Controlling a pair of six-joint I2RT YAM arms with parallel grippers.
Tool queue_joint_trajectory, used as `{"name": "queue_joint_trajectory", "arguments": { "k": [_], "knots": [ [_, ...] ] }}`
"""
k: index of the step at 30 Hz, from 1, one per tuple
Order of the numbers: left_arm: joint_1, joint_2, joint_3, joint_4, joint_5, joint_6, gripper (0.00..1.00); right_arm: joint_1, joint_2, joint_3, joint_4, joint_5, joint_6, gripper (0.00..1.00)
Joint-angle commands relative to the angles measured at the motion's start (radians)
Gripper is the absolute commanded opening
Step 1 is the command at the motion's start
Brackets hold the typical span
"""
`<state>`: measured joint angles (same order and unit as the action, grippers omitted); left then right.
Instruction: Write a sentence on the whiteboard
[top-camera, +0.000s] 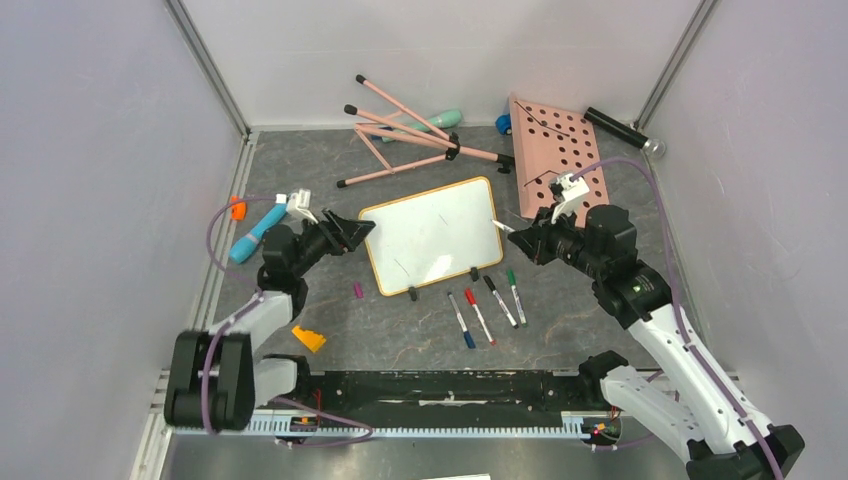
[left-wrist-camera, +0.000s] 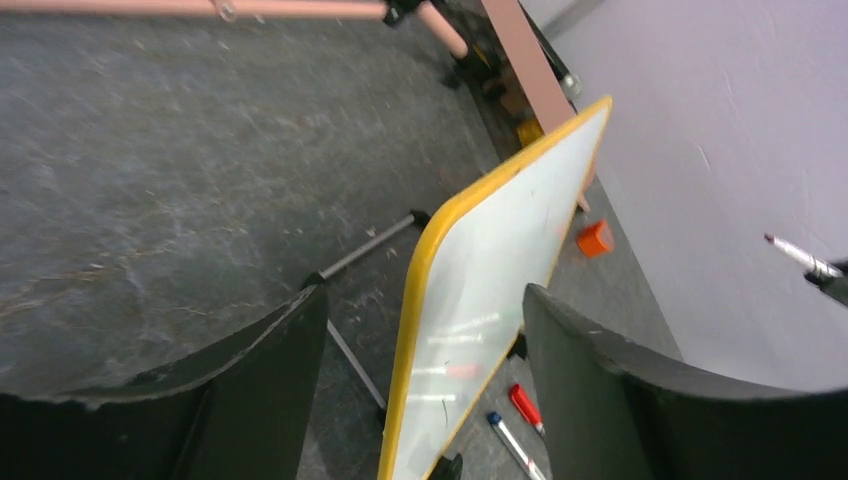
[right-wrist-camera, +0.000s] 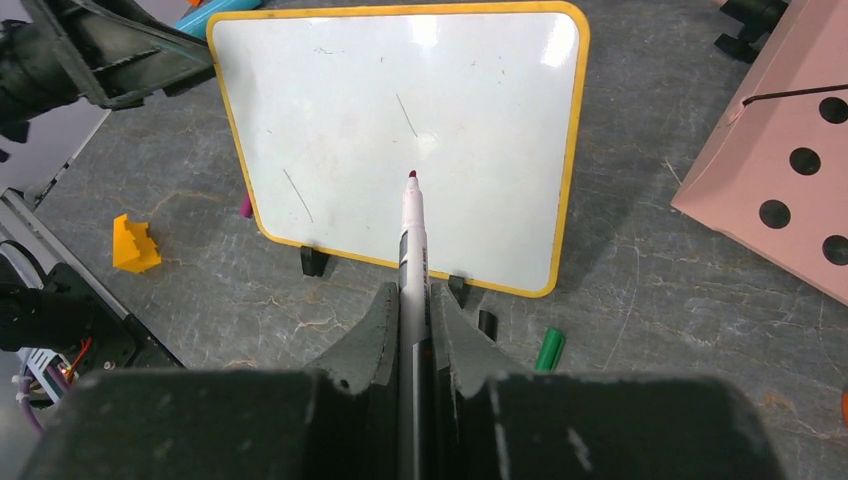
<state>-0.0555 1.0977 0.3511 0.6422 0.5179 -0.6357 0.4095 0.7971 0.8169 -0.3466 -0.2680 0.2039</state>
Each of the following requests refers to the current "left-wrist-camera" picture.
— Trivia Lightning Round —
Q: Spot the pink folding easel stand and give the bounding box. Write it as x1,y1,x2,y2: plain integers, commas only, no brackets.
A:
1,0,469,59

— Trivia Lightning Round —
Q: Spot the black whiteboard clip foot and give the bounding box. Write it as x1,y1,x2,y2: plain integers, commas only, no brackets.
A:
428,453,464,480

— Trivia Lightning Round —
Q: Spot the purple whiteboard marker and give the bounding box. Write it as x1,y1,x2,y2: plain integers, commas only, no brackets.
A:
763,233,844,280

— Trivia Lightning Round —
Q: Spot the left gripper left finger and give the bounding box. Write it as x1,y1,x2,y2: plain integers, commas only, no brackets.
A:
1,285,328,479

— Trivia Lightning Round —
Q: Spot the orange semicircle block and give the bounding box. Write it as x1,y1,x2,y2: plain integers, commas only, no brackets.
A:
576,220,615,258

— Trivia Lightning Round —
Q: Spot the yellow-framed whiteboard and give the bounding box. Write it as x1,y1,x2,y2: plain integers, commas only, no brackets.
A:
378,96,613,479

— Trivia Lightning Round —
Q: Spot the blue whiteboard marker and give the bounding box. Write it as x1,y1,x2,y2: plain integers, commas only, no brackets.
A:
486,411,547,480

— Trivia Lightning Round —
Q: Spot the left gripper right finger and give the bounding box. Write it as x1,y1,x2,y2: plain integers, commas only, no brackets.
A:
523,284,847,479

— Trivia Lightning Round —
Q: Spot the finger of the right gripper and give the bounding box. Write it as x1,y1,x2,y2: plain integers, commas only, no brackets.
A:
804,259,848,307

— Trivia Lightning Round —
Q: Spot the red whiteboard marker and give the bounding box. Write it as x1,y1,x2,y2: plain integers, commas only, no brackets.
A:
508,383,545,437

